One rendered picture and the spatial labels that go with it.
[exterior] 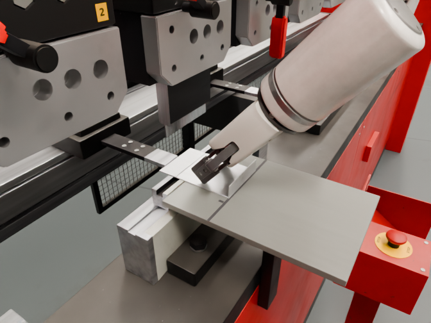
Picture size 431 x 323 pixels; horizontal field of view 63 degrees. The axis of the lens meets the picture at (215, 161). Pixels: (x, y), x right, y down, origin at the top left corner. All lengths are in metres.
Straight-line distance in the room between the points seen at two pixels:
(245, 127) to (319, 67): 0.11
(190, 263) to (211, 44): 0.31
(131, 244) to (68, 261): 1.37
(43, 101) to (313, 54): 0.25
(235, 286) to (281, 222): 0.14
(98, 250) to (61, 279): 0.21
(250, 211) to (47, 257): 1.55
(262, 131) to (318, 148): 0.50
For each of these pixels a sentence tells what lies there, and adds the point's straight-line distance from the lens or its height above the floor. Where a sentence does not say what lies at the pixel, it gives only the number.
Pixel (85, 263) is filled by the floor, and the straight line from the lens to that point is 1.86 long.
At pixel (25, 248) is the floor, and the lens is 2.05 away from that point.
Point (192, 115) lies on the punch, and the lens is 0.55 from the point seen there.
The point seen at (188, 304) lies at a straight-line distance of 0.55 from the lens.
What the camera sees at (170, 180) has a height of 1.00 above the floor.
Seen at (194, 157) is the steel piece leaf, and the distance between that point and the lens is 0.60.
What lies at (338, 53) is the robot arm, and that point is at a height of 1.23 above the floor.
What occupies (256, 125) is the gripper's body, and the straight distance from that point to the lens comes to 0.43.
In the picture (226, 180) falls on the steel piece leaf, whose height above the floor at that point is 1.00.
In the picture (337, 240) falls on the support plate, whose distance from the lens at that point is 0.48.
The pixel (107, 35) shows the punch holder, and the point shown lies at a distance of 0.34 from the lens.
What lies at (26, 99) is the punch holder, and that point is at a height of 1.22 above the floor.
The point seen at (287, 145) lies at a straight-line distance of 0.91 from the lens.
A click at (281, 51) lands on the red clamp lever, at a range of 0.60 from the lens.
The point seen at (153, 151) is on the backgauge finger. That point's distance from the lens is 0.62.
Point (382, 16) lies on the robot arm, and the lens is 0.36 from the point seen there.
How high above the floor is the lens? 1.32
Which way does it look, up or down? 33 degrees down
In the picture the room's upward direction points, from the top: straight up
